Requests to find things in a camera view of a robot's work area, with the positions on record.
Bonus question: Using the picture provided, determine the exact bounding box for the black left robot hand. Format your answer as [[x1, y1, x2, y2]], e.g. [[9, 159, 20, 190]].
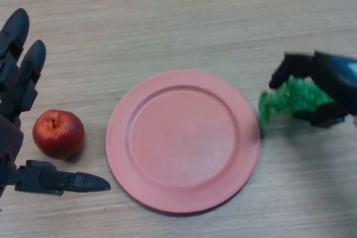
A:
[[0, 8, 112, 197]]

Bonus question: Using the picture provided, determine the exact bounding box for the red apple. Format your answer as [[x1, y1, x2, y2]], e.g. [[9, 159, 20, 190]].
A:
[[32, 109, 86, 160]]

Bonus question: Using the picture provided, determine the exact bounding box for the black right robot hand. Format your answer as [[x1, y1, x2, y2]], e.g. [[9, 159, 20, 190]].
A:
[[268, 51, 357, 128]]

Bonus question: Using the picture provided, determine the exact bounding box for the green grapes bunch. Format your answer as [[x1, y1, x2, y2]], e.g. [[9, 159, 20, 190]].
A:
[[258, 75, 335, 132]]

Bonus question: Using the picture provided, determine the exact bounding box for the pink round plate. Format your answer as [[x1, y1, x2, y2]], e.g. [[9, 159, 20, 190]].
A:
[[105, 70, 262, 216]]

